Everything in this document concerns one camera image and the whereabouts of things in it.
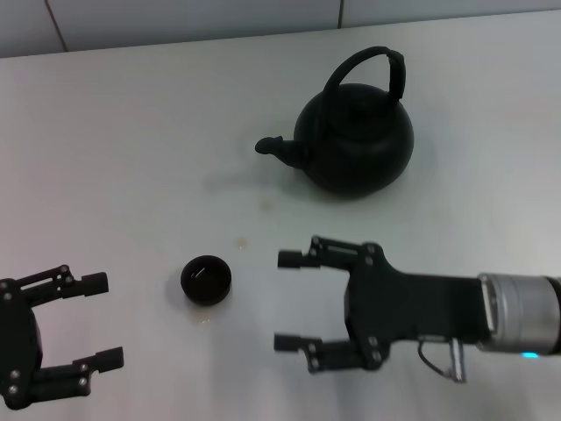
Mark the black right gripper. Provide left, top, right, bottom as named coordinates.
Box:
left=273, top=236, right=490, bottom=375

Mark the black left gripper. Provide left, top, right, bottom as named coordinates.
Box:
left=0, top=265, right=125, bottom=411

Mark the small black teacup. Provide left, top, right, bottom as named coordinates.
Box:
left=180, top=253, right=233, bottom=308

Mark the black round teapot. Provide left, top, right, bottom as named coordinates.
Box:
left=254, top=46, right=415, bottom=202

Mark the right gripper connector cable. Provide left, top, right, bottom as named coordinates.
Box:
left=415, top=337, right=468, bottom=385

